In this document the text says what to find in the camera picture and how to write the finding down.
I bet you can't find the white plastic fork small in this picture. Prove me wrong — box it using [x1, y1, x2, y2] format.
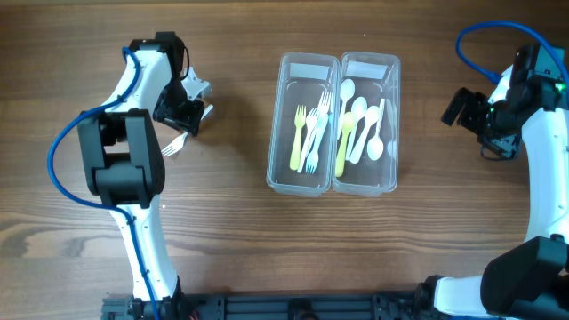
[161, 104, 214, 156]

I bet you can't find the white plastic spoon thin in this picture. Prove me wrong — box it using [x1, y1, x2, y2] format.
[366, 99, 385, 161]

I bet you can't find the white plastic spoon thick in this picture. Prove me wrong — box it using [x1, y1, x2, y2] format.
[349, 106, 381, 164]

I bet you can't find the yellow plastic fork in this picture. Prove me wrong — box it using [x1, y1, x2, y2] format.
[289, 105, 307, 171]

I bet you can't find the yellow plastic spoon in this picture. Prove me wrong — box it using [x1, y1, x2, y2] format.
[334, 112, 355, 178]

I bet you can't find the light blue plastic fork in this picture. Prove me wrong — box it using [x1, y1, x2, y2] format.
[306, 113, 328, 174]

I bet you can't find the white plastic fork long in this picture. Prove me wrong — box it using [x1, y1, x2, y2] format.
[297, 91, 332, 173]

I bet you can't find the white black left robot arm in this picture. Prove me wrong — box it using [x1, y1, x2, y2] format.
[78, 31, 210, 319]

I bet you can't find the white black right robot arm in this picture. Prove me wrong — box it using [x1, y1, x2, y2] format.
[415, 44, 568, 319]

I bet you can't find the clear plastic container right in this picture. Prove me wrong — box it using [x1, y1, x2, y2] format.
[332, 52, 401, 196]

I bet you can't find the clear plastic container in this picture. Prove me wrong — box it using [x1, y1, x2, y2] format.
[267, 52, 341, 197]
[332, 52, 401, 196]

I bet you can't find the clear plastic container left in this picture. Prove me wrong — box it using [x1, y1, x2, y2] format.
[267, 52, 341, 197]

